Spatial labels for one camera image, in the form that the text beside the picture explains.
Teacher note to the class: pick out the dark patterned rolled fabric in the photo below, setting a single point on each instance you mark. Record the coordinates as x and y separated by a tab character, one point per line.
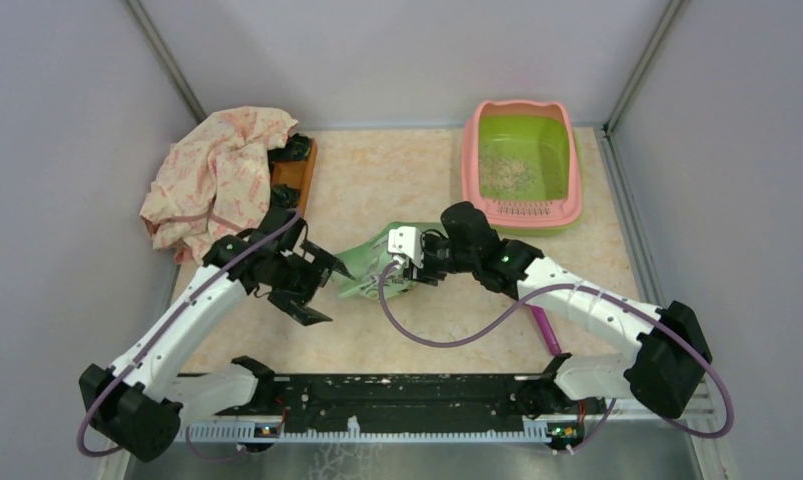
296	149

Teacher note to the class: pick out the magenta plastic litter scoop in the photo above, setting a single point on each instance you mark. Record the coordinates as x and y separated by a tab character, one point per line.
546	330

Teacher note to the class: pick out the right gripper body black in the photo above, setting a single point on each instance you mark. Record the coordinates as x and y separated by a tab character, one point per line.
440	258

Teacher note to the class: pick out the pink and green litter box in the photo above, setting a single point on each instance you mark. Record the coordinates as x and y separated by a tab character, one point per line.
520	166

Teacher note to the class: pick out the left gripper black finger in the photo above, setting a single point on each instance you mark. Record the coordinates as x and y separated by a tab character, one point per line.
325	259
296	307

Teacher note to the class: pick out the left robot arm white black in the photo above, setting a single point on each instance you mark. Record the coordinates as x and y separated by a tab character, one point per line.
141	400

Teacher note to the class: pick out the white slotted cable duct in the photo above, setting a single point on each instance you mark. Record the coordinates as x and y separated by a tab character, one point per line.
255	432

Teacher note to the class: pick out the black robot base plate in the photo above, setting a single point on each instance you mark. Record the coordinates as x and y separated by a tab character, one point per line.
413	403

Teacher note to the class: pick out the green cat litter bag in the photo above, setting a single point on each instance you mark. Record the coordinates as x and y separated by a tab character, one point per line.
366	261

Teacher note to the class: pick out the pink patterned crumpled cloth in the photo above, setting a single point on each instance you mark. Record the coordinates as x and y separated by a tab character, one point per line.
215	181

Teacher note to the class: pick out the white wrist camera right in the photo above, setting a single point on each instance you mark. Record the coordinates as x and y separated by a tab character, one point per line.
405	246

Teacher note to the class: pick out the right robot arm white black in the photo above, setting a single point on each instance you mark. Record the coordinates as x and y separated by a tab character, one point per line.
661	354

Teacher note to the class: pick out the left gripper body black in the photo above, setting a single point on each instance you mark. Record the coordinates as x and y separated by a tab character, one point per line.
298	274

